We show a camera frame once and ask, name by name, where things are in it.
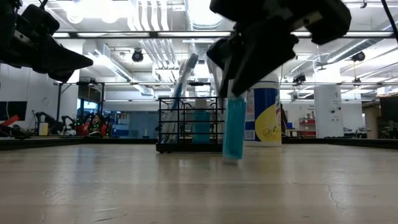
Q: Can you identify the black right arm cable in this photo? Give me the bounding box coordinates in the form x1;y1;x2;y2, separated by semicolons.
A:
379;0;398;44

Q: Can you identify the red storage shelf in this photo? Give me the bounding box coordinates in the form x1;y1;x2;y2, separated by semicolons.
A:
298;117;317;138

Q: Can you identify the black wall monitor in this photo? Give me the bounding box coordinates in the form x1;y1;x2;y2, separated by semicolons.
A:
0;100;28;122

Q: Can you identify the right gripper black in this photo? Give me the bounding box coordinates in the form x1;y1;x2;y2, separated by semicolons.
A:
206;0;353;99

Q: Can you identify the white blue wipes canister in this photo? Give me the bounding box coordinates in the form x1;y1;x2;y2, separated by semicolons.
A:
242;72;282;147

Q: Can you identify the teal mouthwash bottle white cap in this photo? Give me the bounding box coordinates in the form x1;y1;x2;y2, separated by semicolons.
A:
221;79;248;162
192;98;212;144

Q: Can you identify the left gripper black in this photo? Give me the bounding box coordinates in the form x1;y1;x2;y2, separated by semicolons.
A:
0;0;95;83

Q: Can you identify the black wire rack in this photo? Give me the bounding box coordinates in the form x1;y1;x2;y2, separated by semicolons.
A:
155;96;226;154

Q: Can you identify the blue toothbrush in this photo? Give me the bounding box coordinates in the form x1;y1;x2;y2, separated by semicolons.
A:
164;52;200;144

